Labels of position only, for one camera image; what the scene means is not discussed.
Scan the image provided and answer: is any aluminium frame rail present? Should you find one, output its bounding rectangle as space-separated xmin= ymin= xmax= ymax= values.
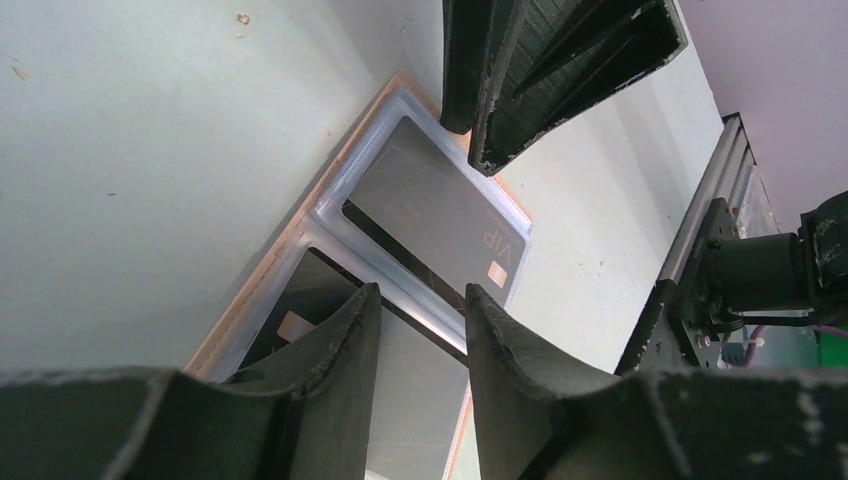
xmin=657 ymin=113 xmax=779 ymax=282

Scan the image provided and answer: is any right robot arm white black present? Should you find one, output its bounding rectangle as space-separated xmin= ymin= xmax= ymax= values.
xmin=440 ymin=1 xmax=847 ymax=374

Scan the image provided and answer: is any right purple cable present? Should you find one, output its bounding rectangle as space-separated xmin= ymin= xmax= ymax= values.
xmin=741 ymin=324 xmax=848 ymax=369

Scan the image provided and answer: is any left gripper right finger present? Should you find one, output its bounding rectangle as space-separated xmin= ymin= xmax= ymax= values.
xmin=465 ymin=284 xmax=847 ymax=479

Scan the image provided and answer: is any black VIP card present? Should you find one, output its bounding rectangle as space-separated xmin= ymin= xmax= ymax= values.
xmin=341 ymin=116 xmax=526 ymax=310

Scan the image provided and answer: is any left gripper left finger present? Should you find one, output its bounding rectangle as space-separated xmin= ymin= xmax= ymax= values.
xmin=1 ymin=283 xmax=382 ymax=479

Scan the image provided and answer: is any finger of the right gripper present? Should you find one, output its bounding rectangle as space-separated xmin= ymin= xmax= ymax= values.
xmin=468 ymin=1 xmax=688 ymax=176
xmin=440 ymin=0 xmax=529 ymax=135

